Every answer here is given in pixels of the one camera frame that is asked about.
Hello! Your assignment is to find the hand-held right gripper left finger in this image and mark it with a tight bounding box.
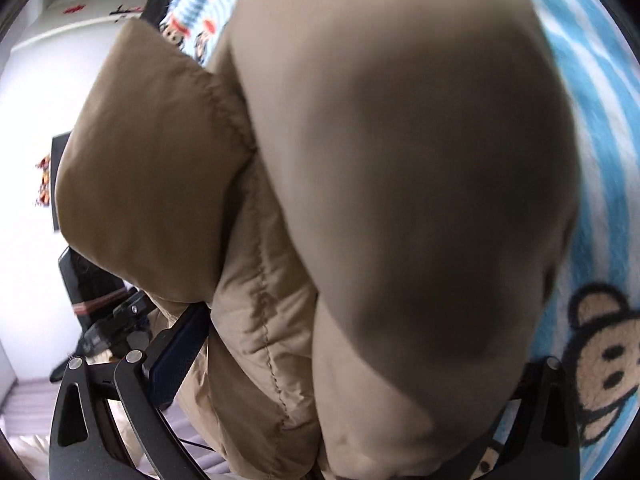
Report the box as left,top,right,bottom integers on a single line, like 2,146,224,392
49,304,210,480

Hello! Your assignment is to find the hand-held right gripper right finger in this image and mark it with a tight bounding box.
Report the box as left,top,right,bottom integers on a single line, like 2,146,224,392
470,356,582,480

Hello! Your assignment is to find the purple bed sheet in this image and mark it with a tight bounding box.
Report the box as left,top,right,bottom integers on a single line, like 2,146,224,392
0,379,236,480

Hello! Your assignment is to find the dark monitor screen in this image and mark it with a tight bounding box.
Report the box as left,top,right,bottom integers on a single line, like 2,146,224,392
51,131,72,234

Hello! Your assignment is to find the black office chair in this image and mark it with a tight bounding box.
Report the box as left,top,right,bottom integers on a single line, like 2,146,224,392
58,246,127,317

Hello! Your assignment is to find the monkey print striped blanket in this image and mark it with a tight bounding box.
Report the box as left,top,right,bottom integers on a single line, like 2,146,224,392
159,0,640,480

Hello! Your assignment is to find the red wall decoration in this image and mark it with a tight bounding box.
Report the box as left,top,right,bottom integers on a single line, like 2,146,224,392
33,154,52,207

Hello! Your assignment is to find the tan puffer jacket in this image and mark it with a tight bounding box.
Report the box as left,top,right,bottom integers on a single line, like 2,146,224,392
54,0,583,480

